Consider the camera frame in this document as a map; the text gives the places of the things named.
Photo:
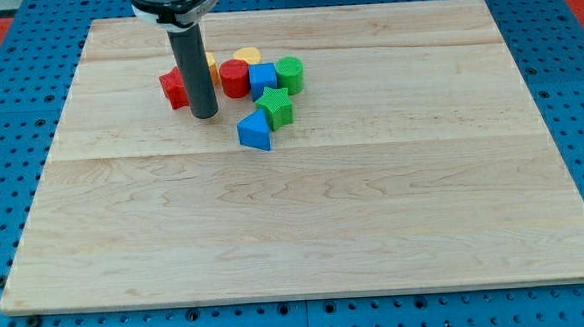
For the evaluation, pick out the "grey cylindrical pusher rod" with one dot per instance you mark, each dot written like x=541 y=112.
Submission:
x=189 y=54

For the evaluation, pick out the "red star block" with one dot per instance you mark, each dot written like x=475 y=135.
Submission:
x=174 y=89

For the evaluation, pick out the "green star block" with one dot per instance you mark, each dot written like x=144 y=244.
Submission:
x=277 y=107

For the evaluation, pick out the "light wooden board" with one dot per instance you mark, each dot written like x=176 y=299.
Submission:
x=417 y=162

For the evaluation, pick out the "orange block behind rod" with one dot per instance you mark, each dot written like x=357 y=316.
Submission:
x=213 y=68

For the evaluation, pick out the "red cylinder block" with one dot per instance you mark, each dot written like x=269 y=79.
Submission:
x=234 y=76

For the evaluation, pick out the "yellow heart block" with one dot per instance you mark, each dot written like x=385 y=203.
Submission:
x=251 y=55

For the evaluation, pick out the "blue cube block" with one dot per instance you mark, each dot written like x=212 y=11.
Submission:
x=261 y=76

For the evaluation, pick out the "green cylinder block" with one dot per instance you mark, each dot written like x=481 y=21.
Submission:
x=290 y=74

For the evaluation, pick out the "blue triangular block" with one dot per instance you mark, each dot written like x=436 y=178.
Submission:
x=253 y=131

